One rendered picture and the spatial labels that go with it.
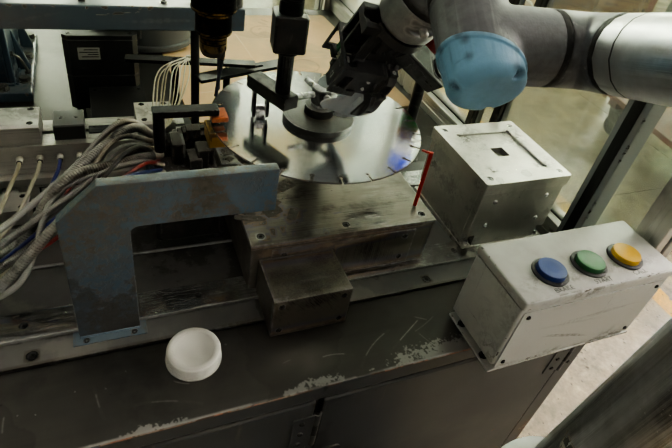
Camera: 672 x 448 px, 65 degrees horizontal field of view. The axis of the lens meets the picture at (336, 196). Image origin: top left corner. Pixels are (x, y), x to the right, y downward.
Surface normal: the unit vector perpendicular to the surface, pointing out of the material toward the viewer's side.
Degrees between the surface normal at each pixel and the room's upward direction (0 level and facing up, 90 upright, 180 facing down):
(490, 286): 90
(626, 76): 111
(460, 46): 62
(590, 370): 0
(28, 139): 90
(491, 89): 119
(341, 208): 0
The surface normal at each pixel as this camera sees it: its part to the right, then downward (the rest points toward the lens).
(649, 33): -0.84, -0.40
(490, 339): -0.92, 0.11
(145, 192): 0.36, 0.62
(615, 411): -0.98, -0.21
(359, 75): 0.09, 0.93
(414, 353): 0.16, -0.78
